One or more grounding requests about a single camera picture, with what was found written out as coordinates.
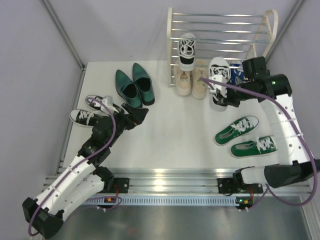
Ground perforated cable duct grey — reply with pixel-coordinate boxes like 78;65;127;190
83;195;252;207

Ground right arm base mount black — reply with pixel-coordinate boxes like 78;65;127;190
217;177;264;196

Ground green sneaker upper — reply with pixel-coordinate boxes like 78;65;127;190
214;115;260;146

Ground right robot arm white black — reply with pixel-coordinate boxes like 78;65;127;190
217;56;320;193

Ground black white sneaker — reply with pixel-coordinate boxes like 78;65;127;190
208;57;231;112
177;32;196;71

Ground cream metal shoe shelf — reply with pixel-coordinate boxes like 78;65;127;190
166;7;279;88

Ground dark green leather shoe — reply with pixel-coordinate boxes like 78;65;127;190
115;69;143;108
132;62;155;106

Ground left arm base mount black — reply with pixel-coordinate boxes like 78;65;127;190
100;177;130;194

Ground aluminium rail base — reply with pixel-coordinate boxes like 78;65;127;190
42;167;312;198

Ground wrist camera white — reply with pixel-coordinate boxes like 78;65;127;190
209;74;228;98
100;95;121;115

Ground beige lace sneaker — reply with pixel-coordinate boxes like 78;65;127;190
173;66;191;96
191;59;208;100

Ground black low sneaker lower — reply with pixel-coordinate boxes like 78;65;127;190
69;109;104;127

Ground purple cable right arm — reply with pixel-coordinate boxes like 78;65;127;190
199;77;320;211

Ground green sneaker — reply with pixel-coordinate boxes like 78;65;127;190
214;115;260;146
230;135;278;158

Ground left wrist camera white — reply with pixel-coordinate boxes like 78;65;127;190
100;95;121;115

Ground black low sneaker upper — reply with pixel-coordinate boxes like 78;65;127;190
85;94;118;113

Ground green sneaker lower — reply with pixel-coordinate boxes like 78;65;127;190
230;135;278;158

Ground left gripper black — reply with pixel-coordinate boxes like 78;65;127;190
105;103;148;148

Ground black low sneaker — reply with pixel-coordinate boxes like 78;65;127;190
85;94;118;113
69;109;104;127

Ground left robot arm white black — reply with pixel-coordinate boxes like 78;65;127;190
22;103;149;239

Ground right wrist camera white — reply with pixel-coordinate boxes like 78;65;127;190
209;74;228;98

